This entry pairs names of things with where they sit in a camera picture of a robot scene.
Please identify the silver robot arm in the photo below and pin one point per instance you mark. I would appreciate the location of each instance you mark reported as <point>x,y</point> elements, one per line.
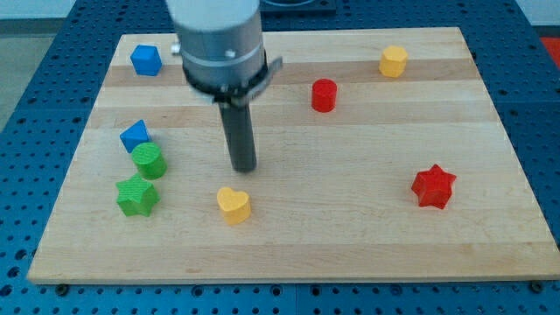
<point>221,45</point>

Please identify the blue cube block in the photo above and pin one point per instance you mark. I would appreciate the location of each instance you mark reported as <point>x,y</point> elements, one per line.
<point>146,60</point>

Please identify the red star block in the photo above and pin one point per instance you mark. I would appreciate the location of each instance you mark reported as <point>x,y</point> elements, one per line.
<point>433,188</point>

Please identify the yellow heart block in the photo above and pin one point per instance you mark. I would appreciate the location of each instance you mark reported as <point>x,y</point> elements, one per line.
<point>234,205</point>

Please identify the yellow hexagon block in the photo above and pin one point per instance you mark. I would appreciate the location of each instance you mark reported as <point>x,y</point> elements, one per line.
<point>393,61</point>

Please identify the green star block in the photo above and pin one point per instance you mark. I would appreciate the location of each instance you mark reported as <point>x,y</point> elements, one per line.
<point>136,196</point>

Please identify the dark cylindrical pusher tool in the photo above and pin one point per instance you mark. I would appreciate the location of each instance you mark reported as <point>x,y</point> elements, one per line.
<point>238,132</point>

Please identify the green cylinder block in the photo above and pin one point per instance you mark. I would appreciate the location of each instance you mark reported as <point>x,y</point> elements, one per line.
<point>149,160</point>

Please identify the blue triangle block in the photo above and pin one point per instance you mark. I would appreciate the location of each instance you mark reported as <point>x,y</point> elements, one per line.
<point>134,135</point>

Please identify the wooden board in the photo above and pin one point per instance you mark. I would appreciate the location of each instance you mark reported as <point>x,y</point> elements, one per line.
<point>331,195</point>

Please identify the red cylinder block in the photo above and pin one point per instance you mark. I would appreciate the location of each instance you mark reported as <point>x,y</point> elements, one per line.
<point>323,95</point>

